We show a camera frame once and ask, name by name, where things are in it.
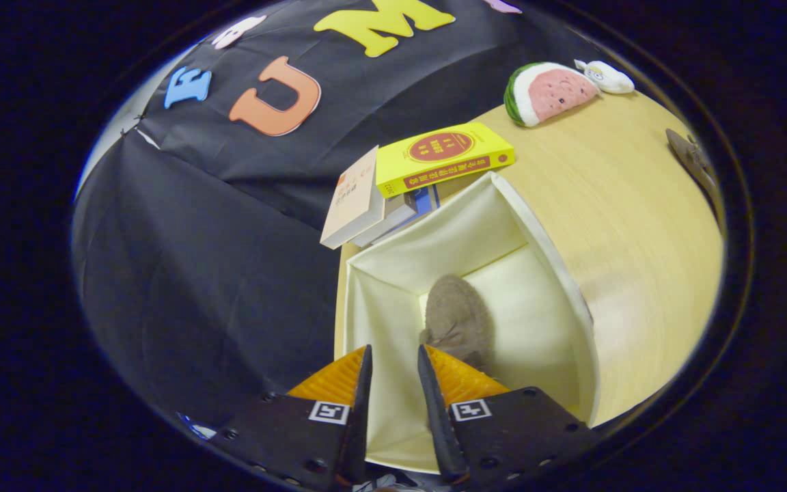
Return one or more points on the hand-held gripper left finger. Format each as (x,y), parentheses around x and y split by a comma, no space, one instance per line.
(363,417)

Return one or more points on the white plush toy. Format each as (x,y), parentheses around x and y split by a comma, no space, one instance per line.
(609,76)

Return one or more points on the brown fuzzy shoe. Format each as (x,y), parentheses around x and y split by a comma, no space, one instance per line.
(691,157)
(458,314)

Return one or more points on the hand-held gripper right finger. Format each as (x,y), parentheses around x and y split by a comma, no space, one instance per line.
(434,417)

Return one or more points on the yellow book red label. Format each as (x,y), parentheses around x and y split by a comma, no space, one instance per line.
(434,160)

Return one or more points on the blue book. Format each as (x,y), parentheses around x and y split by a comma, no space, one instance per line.
(426,199)

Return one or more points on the black backdrop cloth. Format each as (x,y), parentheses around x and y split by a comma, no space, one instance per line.
(195,273)

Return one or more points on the cream storage box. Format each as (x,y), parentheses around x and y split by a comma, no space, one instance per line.
(393,287)

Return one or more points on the beige book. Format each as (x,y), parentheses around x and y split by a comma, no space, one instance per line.
(356,198)

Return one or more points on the watermelon slice plush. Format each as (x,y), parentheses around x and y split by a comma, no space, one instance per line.
(547,92)

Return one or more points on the grey book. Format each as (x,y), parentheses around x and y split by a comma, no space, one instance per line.
(393,219)

